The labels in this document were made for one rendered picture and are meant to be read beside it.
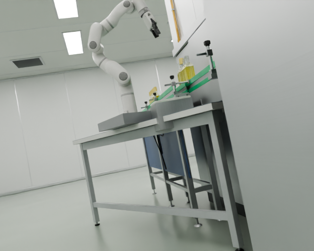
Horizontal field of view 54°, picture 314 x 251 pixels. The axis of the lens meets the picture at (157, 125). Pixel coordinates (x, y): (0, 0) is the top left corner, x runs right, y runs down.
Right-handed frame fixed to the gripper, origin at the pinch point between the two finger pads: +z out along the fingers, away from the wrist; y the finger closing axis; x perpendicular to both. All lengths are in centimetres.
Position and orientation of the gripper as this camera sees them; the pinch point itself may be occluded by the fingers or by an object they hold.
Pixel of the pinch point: (156, 33)
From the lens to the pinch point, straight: 221.4
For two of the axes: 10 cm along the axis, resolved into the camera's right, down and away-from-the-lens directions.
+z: 5.1, 8.6, 0.3
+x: -8.4, 5.0, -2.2
